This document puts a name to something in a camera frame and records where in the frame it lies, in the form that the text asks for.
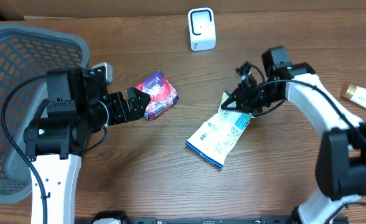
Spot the red purple pad pack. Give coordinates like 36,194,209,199
135,70,179,120

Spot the yellow snack bag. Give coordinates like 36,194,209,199
185,108,252,169

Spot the white tube gold cap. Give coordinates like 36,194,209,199
341,84,366,109

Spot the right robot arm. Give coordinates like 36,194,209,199
221,46,366,224

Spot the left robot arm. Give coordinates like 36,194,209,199
24,67,151,223

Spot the white barcode scanner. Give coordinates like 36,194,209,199
187,7,217,52

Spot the grey plastic basket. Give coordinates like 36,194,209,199
0,23,90,204

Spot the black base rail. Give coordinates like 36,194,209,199
75,210,299,224

